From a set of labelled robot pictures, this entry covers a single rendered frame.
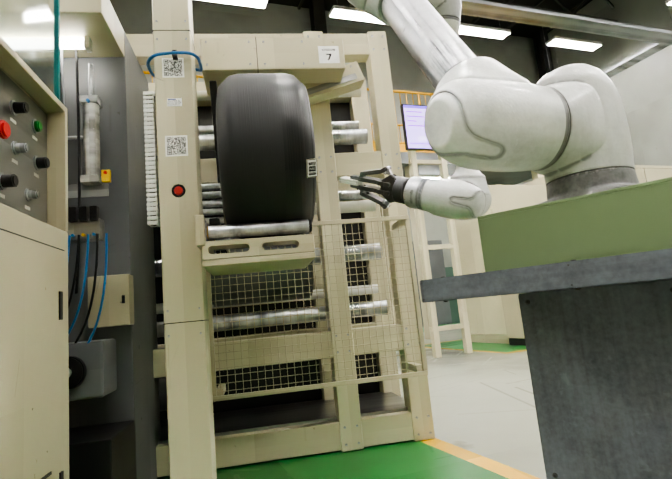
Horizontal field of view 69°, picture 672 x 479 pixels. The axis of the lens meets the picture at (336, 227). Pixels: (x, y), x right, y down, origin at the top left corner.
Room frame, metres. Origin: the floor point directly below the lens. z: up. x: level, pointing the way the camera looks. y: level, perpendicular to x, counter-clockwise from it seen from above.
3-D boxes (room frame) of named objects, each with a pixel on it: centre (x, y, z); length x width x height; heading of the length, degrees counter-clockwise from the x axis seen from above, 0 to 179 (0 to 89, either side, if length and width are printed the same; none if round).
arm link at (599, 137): (0.92, -0.48, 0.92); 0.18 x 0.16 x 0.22; 111
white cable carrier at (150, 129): (1.64, 0.61, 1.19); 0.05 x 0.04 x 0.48; 10
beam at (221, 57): (2.07, 0.21, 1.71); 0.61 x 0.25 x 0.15; 100
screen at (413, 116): (5.53, -1.17, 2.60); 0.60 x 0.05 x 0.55; 111
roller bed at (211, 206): (2.09, 0.56, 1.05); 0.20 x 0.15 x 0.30; 100
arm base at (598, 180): (0.93, -0.50, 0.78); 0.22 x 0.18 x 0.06; 136
